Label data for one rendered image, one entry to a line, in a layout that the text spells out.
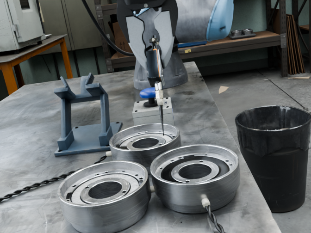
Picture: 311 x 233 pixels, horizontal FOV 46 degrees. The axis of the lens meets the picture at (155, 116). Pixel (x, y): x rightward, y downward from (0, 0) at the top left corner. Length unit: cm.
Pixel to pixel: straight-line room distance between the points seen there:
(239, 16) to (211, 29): 364
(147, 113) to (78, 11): 370
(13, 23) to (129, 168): 230
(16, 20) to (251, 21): 281
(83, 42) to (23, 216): 388
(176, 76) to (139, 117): 34
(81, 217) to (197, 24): 61
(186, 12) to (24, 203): 59
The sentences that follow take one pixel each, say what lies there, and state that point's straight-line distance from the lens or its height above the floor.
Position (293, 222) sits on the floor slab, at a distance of 179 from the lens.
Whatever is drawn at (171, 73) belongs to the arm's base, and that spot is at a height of 84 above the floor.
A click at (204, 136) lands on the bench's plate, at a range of 62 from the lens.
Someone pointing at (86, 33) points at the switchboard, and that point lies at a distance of 430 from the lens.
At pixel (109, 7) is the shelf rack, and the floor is 97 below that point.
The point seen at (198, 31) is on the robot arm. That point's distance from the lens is 91.
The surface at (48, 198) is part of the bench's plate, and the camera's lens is 52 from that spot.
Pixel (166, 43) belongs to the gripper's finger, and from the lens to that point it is 59.
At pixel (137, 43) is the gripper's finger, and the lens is 60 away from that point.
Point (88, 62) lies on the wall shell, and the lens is 459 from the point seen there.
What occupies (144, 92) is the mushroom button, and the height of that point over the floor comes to 87.
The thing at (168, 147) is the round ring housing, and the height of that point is 83.
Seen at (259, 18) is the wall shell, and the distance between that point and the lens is 460.
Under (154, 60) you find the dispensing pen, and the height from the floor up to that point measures 94.
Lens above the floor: 104
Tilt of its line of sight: 18 degrees down
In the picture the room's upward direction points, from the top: 9 degrees counter-clockwise
